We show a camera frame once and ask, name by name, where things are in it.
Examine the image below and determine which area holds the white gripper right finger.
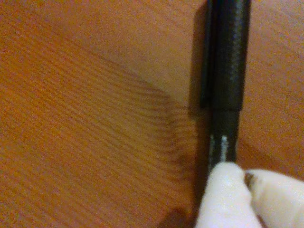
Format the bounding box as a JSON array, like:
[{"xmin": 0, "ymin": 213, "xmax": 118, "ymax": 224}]
[{"xmin": 244, "ymin": 169, "xmax": 304, "ymax": 228}]

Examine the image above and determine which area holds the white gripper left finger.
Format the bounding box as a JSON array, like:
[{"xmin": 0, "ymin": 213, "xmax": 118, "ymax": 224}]
[{"xmin": 196, "ymin": 162, "xmax": 262, "ymax": 228}]

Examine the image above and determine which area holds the black pen with red ends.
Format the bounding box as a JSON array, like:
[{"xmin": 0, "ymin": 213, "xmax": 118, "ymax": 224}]
[{"xmin": 199, "ymin": 0, "xmax": 252, "ymax": 188}]

